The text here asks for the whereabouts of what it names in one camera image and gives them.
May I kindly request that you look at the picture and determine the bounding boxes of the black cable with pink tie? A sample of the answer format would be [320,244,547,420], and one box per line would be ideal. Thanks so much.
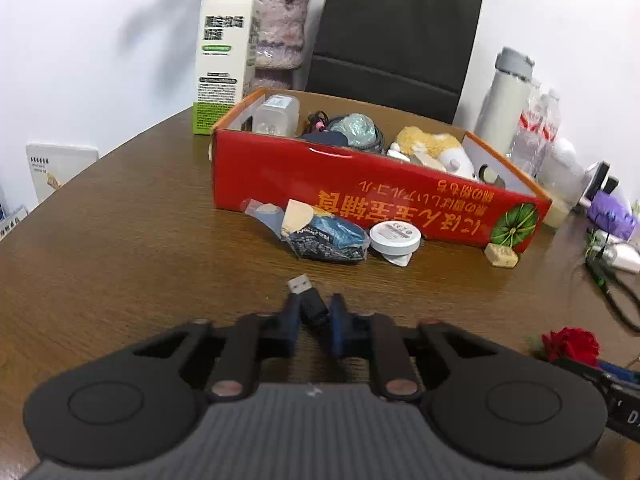
[299,110,388,153]

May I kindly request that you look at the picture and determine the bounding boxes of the black paper bag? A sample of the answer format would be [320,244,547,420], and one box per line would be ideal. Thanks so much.
[303,0,485,126]

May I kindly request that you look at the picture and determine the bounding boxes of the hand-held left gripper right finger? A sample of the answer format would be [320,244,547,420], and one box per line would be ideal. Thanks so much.
[325,292,506,403]

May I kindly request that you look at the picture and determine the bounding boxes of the purple tissue pack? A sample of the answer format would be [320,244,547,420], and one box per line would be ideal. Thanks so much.
[586,191,640,241]

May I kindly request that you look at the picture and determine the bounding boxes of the white booklet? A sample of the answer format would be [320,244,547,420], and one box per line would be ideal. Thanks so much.
[25,142,100,206]

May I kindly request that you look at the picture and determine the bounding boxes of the clear water bottle red label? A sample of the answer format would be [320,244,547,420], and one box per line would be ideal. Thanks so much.
[539,87,563,146]
[510,77,546,171]

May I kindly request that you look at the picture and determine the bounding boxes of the translucent white plastic case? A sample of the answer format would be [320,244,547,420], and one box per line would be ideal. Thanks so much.
[250,94,302,136]

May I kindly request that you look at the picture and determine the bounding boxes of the black green neckband earphones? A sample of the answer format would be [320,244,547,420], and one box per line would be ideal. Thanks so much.
[584,232,640,333]

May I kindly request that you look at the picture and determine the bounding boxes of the purple textured vase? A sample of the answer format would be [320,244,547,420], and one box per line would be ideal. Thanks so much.
[242,0,311,98]

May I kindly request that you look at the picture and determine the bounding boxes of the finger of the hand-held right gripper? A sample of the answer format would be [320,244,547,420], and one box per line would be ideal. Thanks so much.
[597,360,640,386]
[552,357,608,383]

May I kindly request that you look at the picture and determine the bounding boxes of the glass cup with milky drink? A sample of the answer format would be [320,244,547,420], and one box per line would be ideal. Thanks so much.
[537,137,588,228]

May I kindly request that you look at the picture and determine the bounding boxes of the blue black snack packet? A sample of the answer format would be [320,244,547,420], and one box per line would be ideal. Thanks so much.
[282,215,372,265]

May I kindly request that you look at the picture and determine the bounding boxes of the small beige eraser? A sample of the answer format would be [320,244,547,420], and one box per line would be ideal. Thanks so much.
[484,242,519,268]

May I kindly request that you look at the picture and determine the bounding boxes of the navy zip pouch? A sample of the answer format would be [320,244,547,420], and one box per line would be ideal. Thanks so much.
[299,130,351,147]

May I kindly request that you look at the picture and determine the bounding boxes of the iridescent ball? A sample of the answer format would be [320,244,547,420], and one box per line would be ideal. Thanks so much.
[332,112,378,148]

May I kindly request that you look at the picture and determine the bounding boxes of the grey-blue wrapped packet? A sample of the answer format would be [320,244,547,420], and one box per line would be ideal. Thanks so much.
[240,197,288,233]

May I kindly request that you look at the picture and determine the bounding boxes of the red cardboard box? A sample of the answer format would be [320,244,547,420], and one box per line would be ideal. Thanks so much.
[209,87,553,255]

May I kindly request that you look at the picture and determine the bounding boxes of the round white tin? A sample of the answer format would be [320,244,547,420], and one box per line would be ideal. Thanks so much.
[369,220,422,256]

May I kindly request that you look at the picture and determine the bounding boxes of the black charger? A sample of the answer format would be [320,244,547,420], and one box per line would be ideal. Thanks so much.
[597,160,623,196]

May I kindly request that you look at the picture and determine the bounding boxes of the white thermos bottle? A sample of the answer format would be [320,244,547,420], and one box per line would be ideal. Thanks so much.
[472,46,536,158]

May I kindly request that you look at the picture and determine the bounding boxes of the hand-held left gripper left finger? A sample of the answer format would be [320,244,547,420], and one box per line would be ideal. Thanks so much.
[132,292,301,403]

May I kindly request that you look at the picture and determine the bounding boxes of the white power bank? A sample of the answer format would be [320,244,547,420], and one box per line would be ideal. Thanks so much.
[597,240,640,275]

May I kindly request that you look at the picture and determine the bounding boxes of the beige paper piece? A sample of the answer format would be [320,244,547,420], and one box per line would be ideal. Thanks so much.
[280,199,317,236]

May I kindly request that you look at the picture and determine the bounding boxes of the white plush toy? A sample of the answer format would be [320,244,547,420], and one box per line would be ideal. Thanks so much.
[387,126,476,181]

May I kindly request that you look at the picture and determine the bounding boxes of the white milk carton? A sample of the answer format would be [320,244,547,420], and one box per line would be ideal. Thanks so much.
[192,0,264,136]

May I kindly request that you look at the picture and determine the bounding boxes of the red fabric rose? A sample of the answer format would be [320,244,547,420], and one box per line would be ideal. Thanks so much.
[540,327,601,367]

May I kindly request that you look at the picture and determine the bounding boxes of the wooden desktop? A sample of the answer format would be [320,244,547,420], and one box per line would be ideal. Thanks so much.
[0,105,640,480]

